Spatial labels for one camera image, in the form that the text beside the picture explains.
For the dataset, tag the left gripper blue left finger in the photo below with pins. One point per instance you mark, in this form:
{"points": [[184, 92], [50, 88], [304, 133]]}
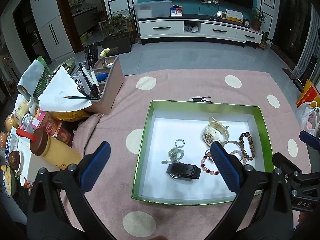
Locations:
{"points": [[92, 165]]}

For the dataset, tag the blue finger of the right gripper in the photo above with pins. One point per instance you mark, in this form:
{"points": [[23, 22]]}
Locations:
{"points": [[310, 140]]}

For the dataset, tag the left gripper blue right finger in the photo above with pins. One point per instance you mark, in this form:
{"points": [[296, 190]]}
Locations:
{"points": [[224, 163]]}

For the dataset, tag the silver metal bangle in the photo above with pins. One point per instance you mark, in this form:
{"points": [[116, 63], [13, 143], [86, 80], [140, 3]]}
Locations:
{"points": [[233, 147]]}

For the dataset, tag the cream white wrist watch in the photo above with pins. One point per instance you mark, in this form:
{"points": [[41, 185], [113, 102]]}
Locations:
{"points": [[215, 131]]}

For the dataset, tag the white plastic bag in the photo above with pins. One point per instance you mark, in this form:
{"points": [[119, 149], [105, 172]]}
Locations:
{"points": [[308, 117]]}

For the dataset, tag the yellow bear bottle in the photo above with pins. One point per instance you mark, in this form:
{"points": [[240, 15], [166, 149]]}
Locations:
{"points": [[53, 151]]}

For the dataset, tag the yellow red shopping bag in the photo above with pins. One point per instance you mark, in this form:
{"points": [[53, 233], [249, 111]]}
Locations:
{"points": [[309, 94]]}

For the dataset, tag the black wrist watch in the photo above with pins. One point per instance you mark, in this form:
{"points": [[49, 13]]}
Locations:
{"points": [[181, 170]]}

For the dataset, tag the orange snack packet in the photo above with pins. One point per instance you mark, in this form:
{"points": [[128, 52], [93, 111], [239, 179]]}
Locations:
{"points": [[69, 116]]}

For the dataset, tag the green cardboard box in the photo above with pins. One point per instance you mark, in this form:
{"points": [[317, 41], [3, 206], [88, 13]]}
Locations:
{"points": [[170, 123]]}

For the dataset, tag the pink desk organizer box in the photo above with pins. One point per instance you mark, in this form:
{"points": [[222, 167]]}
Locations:
{"points": [[109, 87]]}

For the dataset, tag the pink polka dot tablecloth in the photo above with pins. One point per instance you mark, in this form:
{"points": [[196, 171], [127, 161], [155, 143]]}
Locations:
{"points": [[110, 198]]}

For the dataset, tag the white paper sheet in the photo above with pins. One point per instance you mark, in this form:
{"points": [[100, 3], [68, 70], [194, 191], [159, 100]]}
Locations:
{"points": [[53, 99]]}

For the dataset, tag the white storage box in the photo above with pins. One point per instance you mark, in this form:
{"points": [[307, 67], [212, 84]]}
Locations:
{"points": [[29, 163]]}

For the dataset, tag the potted plant by cabinet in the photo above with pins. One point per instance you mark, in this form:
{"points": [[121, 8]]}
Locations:
{"points": [[258, 18]]}

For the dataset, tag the white tv cabinet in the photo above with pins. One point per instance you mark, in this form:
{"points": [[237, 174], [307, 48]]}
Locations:
{"points": [[195, 28]]}

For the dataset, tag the clear plastic storage bin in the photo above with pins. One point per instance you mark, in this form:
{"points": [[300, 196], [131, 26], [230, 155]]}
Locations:
{"points": [[154, 9]]}

